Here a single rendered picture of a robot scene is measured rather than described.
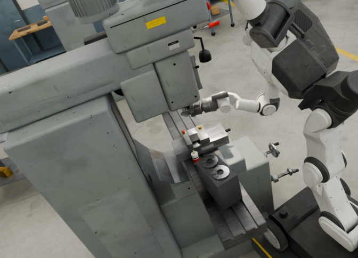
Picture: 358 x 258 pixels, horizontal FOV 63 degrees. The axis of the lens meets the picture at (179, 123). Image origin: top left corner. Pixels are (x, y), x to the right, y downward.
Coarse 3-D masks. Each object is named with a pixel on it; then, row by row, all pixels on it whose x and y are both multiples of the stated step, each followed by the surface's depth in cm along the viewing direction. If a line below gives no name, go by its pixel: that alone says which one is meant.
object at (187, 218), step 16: (240, 144) 212; (256, 160) 196; (240, 176) 193; (256, 176) 198; (160, 192) 196; (256, 192) 207; (272, 192) 214; (160, 208) 188; (176, 208) 192; (192, 208) 197; (272, 208) 224; (176, 224) 201; (192, 224) 206; (208, 224) 211; (176, 240) 210; (192, 240) 216
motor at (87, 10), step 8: (72, 0) 120; (80, 0) 119; (88, 0) 119; (96, 0) 120; (104, 0) 122; (112, 0) 126; (72, 8) 124; (80, 8) 122; (88, 8) 121; (96, 8) 122; (104, 8) 123; (112, 8) 125; (80, 16) 124; (88, 16) 123; (96, 16) 123; (104, 16) 124
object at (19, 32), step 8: (32, 24) 682; (40, 24) 644; (48, 24) 635; (16, 32) 660; (24, 32) 637; (32, 32) 634; (24, 40) 699; (56, 48) 709; (24, 56) 657; (32, 56) 709; (40, 56) 691; (48, 56) 674
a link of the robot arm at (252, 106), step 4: (260, 96) 174; (244, 100) 169; (248, 100) 170; (252, 100) 171; (260, 100) 172; (264, 100) 169; (244, 104) 168; (248, 104) 169; (252, 104) 169; (256, 104) 169; (260, 104) 171; (264, 104) 167; (244, 108) 169; (248, 108) 169; (252, 108) 169; (256, 108) 170; (260, 108) 170; (260, 112) 171
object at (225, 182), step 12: (216, 156) 154; (204, 168) 150; (216, 168) 146; (228, 168) 144; (204, 180) 156; (216, 180) 141; (228, 180) 140; (216, 192) 144; (228, 192) 144; (240, 192) 148; (228, 204) 148
